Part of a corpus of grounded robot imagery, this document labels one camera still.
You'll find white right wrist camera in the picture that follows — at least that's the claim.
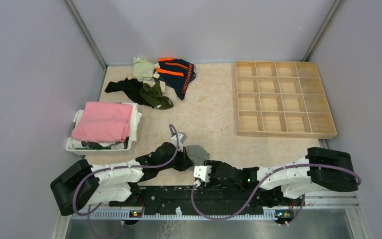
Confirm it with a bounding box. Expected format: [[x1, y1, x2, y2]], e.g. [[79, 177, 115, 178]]
[[193, 165, 212, 183]]

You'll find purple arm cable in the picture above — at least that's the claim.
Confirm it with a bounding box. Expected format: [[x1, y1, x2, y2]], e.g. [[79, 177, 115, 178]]
[[72, 123, 181, 239], [190, 164, 362, 227]]

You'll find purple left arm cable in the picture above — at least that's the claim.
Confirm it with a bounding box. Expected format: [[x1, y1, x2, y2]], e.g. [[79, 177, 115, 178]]
[[72, 123, 181, 239]]

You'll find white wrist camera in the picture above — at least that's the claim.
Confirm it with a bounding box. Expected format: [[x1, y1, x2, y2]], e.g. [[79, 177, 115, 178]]
[[193, 165, 212, 183], [170, 132, 187, 152]]

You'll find black underwear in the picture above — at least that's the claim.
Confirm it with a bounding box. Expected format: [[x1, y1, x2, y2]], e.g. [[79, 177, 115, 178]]
[[104, 78, 152, 107]]

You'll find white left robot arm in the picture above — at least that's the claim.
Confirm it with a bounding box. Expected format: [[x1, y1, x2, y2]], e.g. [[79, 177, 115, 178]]
[[50, 142, 194, 216]]

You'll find light green underwear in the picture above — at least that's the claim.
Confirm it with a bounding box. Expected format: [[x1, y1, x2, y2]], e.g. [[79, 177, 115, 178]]
[[132, 57, 155, 80]]

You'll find pink folded cloth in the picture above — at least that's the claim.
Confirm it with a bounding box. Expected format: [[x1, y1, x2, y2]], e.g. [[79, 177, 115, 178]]
[[71, 102, 133, 143]]

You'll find navy orange underwear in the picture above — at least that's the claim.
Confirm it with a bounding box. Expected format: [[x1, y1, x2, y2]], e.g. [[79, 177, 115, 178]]
[[155, 57, 196, 101]]

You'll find aluminium frame rail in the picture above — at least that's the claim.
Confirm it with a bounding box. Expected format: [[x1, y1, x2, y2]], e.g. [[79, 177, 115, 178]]
[[52, 186, 372, 239]]

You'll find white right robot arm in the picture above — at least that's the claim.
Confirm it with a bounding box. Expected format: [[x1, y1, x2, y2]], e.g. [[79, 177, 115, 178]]
[[193, 147, 361, 205]]

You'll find dark green underwear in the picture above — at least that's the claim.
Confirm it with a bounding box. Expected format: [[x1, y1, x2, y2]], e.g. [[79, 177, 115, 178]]
[[140, 84, 174, 110]]

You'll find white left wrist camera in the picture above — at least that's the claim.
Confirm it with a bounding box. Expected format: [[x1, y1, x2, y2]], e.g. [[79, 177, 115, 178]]
[[170, 132, 187, 152]]

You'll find grey underwear white waistband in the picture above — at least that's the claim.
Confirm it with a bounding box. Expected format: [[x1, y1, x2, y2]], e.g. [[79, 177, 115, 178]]
[[186, 145, 210, 166]]

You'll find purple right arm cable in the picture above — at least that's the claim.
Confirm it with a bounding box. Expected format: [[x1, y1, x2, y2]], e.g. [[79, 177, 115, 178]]
[[190, 164, 362, 227]]

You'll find wooden compartment tray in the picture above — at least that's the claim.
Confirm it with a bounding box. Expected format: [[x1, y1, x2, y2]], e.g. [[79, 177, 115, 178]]
[[235, 61, 337, 139]]

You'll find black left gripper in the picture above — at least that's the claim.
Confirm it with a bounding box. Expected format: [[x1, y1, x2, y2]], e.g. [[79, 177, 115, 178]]
[[158, 145, 193, 171]]

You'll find white perforated plastic basket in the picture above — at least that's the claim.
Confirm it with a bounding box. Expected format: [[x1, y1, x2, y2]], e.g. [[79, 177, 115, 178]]
[[65, 110, 136, 156]]

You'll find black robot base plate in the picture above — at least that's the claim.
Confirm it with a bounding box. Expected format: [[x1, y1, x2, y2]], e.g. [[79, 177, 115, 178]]
[[109, 186, 302, 217]]

